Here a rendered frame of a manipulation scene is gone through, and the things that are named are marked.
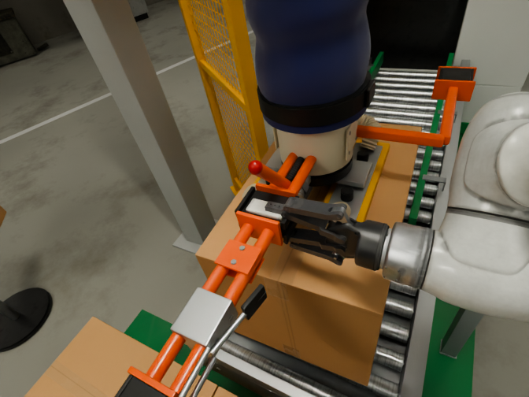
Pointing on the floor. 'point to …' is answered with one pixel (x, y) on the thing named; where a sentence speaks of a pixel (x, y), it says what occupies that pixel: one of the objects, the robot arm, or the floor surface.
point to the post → (459, 332)
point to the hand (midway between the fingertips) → (268, 217)
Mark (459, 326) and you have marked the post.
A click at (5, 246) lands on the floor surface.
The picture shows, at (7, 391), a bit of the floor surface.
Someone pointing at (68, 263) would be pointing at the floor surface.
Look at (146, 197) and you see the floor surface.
